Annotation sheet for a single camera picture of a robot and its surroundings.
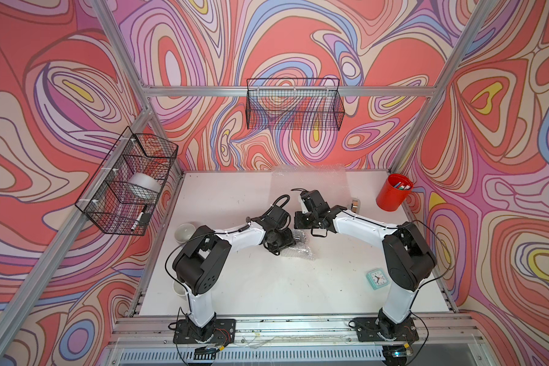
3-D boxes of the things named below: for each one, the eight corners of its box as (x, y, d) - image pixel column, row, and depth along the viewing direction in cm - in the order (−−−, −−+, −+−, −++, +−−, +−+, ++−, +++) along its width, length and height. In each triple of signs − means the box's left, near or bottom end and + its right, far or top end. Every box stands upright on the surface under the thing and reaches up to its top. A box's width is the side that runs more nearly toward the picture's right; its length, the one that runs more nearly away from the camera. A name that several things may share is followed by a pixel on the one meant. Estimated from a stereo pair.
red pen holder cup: (380, 211, 105) (391, 192, 95) (373, 193, 113) (383, 174, 102) (403, 211, 105) (417, 192, 95) (395, 193, 113) (408, 174, 102)
